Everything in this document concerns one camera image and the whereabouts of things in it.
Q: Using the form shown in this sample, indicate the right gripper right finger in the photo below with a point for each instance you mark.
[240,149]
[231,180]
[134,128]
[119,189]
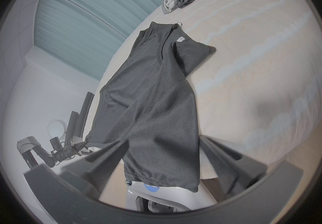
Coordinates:
[234,170]

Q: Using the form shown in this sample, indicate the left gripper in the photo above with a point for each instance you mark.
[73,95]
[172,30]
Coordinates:
[70,149]

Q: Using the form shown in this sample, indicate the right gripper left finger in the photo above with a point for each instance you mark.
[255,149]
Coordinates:
[98,167]

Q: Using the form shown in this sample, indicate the black T-shirt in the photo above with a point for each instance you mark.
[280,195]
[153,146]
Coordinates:
[156,107]

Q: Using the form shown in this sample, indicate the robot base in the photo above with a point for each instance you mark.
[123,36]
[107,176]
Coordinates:
[163,194]

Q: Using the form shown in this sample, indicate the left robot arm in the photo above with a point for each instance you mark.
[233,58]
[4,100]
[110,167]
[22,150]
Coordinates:
[27,145]

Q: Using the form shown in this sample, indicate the bed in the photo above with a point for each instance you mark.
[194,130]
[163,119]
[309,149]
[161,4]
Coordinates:
[251,66]

